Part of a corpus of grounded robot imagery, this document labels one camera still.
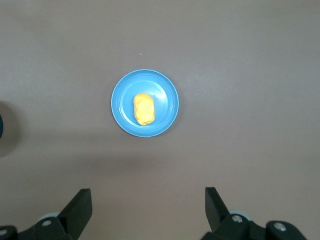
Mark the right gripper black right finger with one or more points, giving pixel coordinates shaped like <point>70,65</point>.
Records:
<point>217,212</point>

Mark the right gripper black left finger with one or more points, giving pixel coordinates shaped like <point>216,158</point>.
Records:
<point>75,212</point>

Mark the light blue round plate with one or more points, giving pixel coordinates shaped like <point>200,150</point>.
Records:
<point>160,122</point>

